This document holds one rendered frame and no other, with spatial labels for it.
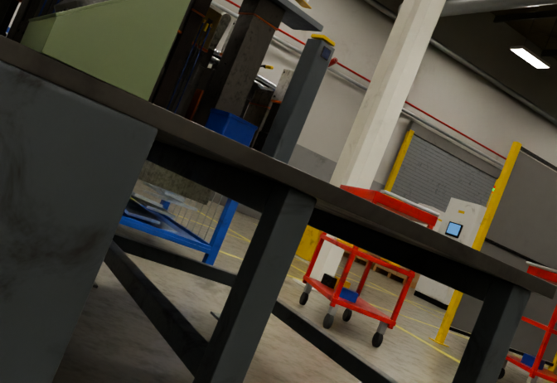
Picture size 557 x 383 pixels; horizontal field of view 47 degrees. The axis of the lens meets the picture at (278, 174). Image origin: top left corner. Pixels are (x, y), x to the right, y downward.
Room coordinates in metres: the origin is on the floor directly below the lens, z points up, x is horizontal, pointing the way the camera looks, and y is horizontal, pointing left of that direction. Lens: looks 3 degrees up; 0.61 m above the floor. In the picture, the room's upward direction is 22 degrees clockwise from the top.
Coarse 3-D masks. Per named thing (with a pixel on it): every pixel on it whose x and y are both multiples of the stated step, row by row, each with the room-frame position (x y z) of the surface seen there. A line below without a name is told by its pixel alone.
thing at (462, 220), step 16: (448, 208) 12.17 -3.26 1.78; (464, 208) 11.84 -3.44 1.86; (480, 208) 11.54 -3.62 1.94; (448, 224) 12.00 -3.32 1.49; (464, 224) 11.71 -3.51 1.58; (480, 224) 11.59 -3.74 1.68; (464, 240) 11.58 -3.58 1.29; (416, 288) 12.19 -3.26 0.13; (432, 288) 11.85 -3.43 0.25; (448, 288) 11.53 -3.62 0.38; (448, 304) 11.60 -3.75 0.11
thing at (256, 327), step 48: (192, 192) 2.56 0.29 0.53; (240, 192) 1.60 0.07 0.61; (288, 192) 1.41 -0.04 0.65; (288, 240) 1.43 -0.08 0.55; (384, 240) 2.29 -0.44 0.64; (144, 288) 1.95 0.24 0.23; (240, 288) 1.43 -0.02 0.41; (480, 288) 1.86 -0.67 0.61; (192, 336) 1.61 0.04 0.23; (240, 336) 1.42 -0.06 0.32; (480, 336) 1.81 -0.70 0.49
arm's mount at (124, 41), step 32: (128, 0) 1.14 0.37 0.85; (160, 0) 1.17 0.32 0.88; (32, 32) 1.24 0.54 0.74; (64, 32) 1.10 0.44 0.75; (96, 32) 1.13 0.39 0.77; (128, 32) 1.16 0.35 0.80; (160, 32) 1.18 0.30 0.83; (96, 64) 1.14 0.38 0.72; (128, 64) 1.17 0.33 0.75; (160, 64) 1.20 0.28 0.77
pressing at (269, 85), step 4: (216, 52) 2.07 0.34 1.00; (212, 56) 2.20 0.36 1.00; (216, 56) 2.16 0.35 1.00; (220, 56) 2.09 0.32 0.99; (212, 60) 2.26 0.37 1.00; (216, 60) 2.21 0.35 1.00; (212, 64) 2.29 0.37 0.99; (256, 76) 2.20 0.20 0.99; (260, 76) 2.21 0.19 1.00; (256, 80) 2.30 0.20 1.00; (260, 80) 2.21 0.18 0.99; (264, 80) 2.22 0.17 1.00; (268, 80) 2.24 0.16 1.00; (264, 84) 2.31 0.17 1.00; (268, 84) 2.24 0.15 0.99; (272, 84) 2.25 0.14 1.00; (260, 88) 2.43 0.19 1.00; (264, 88) 2.40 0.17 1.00; (268, 88) 2.35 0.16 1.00; (272, 88) 2.33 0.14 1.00
